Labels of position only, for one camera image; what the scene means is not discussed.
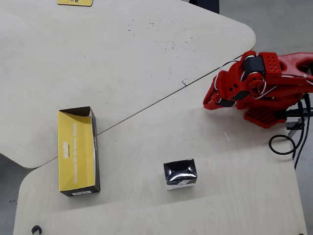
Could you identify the large open black yellow box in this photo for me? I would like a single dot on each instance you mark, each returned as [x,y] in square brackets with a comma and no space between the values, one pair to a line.
[75,151]

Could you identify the black table clamp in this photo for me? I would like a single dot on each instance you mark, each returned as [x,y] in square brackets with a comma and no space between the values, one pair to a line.
[294,122]

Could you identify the red perforated robot base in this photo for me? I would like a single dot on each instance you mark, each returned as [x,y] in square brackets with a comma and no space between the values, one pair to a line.
[264,117]

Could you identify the red robot arm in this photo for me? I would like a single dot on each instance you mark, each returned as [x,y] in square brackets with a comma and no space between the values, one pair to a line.
[288,61]

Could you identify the small black white box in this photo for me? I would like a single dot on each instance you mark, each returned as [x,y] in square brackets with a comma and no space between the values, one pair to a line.
[180,175]

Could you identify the small black clip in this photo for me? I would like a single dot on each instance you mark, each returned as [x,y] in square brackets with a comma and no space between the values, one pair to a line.
[36,229]

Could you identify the yellow card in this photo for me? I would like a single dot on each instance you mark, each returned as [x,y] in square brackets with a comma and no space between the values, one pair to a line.
[74,2]

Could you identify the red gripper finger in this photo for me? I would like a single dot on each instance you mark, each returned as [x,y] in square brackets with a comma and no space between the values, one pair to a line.
[207,99]
[212,107]

